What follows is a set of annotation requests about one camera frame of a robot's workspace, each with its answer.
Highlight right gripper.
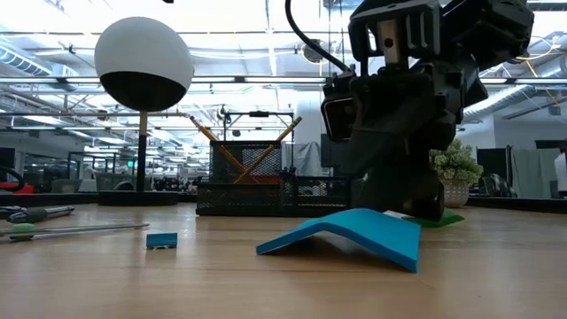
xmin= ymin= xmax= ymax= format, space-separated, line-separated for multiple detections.
xmin=349 ymin=59 xmax=489 ymax=222

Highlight green sticky note pad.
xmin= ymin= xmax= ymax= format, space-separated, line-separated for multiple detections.
xmin=400 ymin=207 xmax=466 ymax=230

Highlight blue sticky note pad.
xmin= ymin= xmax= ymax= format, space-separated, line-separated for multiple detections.
xmin=255 ymin=207 xmax=423 ymax=275

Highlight yellow pencil pink eraser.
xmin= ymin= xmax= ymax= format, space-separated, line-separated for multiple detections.
xmin=233 ymin=115 xmax=304 ymax=184

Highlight black mesh desk organizer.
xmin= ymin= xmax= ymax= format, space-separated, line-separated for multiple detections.
xmin=195 ymin=140 xmax=355 ymax=218

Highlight orange pencil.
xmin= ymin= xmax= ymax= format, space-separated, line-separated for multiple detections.
xmin=189 ymin=114 xmax=262 ymax=185

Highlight small blue binder clip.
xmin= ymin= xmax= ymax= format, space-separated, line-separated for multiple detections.
xmin=145 ymin=232 xmax=179 ymax=251

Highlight green handled scissors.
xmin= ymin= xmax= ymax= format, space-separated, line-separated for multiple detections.
xmin=0 ymin=222 xmax=151 ymax=243

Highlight small potted green plant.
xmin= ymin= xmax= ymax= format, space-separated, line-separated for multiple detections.
xmin=428 ymin=138 xmax=485 ymax=209

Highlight person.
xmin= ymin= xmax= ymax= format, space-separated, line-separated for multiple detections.
xmin=553 ymin=148 xmax=567 ymax=199

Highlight white globe table lamp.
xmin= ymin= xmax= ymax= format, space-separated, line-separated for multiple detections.
xmin=93 ymin=16 xmax=195 ymax=207

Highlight red cart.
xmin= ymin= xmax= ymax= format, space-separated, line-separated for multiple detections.
xmin=0 ymin=165 xmax=37 ymax=195

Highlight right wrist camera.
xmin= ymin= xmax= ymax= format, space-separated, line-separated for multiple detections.
xmin=320 ymin=73 xmax=358 ymax=144

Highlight black metal gantry frame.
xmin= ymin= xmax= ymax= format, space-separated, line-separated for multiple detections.
xmin=222 ymin=110 xmax=297 ymax=144

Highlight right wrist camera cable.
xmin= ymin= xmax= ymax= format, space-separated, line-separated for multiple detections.
xmin=284 ymin=0 xmax=355 ymax=75

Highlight black aluminium table frame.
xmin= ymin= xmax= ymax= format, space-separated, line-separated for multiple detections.
xmin=0 ymin=191 xmax=567 ymax=214

